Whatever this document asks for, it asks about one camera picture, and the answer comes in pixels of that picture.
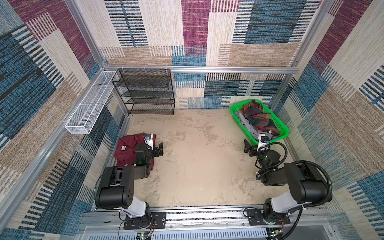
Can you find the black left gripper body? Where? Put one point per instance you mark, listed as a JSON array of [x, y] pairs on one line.
[[156, 149]]

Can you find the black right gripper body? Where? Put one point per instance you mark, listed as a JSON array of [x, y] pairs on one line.
[[252, 148]]

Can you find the multicolour plaid long sleeve shirt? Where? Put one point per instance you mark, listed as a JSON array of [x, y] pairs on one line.
[[254, 113]]

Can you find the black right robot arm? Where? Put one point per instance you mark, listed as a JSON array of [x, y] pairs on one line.
[[309, 184]]

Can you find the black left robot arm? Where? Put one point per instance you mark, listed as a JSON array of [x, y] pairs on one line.
[[116, 189]]

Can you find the grey shirt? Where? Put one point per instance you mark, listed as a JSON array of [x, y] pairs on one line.
[[254, 132]]

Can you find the green plastic laundry basket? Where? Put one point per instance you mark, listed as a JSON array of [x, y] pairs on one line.
[[280, 125]]

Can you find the folded maroon shirt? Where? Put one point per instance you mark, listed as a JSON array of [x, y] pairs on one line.
[[125, 153]]

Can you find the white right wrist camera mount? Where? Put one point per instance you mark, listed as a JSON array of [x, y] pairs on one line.
[[263, 141]]

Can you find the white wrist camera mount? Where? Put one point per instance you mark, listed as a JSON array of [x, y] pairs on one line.
[[149, 140], [263, 141]]

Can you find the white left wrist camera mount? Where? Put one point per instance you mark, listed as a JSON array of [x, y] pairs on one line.
[[149, 140]]

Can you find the black wire mesh shelf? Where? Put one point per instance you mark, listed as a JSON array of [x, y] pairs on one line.
[[146, 91]]

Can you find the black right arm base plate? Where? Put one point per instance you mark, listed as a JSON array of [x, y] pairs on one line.
[[255, 217]]

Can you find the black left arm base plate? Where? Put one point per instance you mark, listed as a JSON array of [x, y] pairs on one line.
[[156, 220]]

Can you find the white wire mesh tray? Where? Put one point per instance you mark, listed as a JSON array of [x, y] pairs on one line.
[[86, 114]]

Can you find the aluminium front rail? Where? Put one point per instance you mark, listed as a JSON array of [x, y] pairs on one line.
[[183, 223]]

